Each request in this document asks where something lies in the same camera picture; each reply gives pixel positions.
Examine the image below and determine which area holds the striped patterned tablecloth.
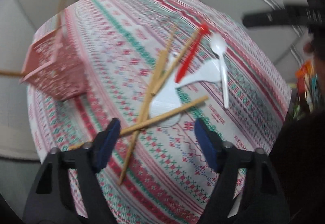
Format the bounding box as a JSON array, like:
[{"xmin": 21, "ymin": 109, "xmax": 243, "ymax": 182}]
[{"xmin": 27, "ymin": 0, "xmax": 291, "ymax": 223}]

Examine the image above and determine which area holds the small white plastic spoon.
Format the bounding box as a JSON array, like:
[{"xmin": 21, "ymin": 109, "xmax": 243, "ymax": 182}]
[{"xmin": 210, "ymin": 33, "xmax": 229, "ymax": 109}]

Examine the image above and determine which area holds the pink perforated utensil holder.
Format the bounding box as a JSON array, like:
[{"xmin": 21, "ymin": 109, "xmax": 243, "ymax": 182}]
[{"xmin": 19, "ymin": 9, "xmax": 90, "ymax": 102}]

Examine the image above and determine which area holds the person's right hand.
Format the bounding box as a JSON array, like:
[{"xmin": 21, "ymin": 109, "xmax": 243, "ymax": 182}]
[{"xmin": 303, "ymin": 38, "xmax": 315, "ymax": 56}]

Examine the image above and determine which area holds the red plastic spoon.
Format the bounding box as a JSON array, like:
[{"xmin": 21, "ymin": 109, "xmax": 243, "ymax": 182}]
[{"xmin": 175, "ymin": 23, "xmax": 210, "ymax": 83}]

